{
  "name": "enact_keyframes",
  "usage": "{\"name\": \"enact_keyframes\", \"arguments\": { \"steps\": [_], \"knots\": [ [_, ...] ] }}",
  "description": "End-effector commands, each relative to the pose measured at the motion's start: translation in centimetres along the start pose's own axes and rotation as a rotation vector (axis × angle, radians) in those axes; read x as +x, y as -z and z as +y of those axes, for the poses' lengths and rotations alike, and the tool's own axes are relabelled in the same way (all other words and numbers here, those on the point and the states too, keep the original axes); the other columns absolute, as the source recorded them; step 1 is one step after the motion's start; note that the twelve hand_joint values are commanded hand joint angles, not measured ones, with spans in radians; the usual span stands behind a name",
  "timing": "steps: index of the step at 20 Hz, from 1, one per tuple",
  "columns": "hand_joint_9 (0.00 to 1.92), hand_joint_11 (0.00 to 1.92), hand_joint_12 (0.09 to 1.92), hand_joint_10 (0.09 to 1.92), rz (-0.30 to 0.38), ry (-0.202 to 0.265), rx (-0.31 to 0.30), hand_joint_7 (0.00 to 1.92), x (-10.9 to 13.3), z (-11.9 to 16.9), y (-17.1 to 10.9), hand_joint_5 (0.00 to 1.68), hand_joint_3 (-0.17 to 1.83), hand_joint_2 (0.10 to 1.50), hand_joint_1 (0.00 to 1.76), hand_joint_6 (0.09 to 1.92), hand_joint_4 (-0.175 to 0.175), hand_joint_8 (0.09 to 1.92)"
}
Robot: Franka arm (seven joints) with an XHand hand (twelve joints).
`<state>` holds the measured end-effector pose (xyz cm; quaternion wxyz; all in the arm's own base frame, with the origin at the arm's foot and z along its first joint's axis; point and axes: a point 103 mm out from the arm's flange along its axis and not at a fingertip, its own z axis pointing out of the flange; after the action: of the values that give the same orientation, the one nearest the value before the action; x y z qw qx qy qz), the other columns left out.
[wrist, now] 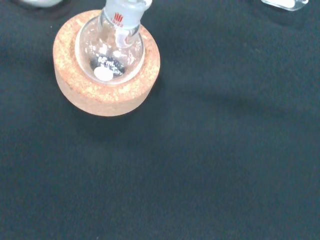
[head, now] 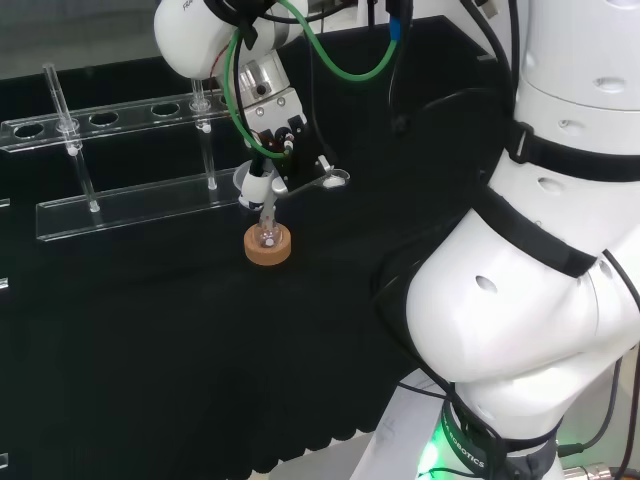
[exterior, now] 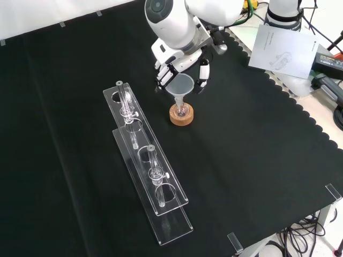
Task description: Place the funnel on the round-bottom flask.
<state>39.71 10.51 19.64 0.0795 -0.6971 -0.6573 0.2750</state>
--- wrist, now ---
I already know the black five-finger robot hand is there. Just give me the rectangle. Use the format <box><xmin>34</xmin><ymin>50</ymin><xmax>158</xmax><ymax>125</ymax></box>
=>
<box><xmin>17</xmin><ymin>0</ymin><xmax>65</xmax><ymax>8</ymax></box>

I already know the glass round-bottom flask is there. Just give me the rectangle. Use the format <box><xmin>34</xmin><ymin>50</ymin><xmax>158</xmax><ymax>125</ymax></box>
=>
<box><xmin>74</xmin><ymin>0</ymin><xmax>146</xmax><ymax>85</ymax></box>

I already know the brown cork ring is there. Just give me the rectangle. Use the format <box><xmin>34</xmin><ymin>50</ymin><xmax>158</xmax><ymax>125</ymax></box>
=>
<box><xmin>52</xmin><ymin>9</ymin><xmax>161</xmax><ymax>118</ymax></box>

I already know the black bench cloth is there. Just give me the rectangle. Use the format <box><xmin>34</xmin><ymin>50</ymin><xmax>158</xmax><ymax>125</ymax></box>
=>
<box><xmin>0</xmin><ymin>0</ymin><xmax>320</xmax><ymax>240</ymax></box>

